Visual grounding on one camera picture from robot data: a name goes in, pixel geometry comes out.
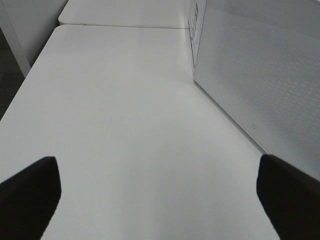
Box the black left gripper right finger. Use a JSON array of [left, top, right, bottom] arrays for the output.
[[256, 154, 320, 240]]

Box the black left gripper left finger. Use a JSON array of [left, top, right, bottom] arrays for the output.
[[0, 156, 62, 240]]

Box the white microwave door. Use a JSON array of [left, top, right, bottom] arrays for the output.
[[194, 0, 320, 179]]

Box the white table leg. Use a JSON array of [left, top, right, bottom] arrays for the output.
[[0, 0, 31, 77]]

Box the white microwave oven body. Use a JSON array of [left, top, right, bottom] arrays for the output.
[[187, 0, 208, 81]]

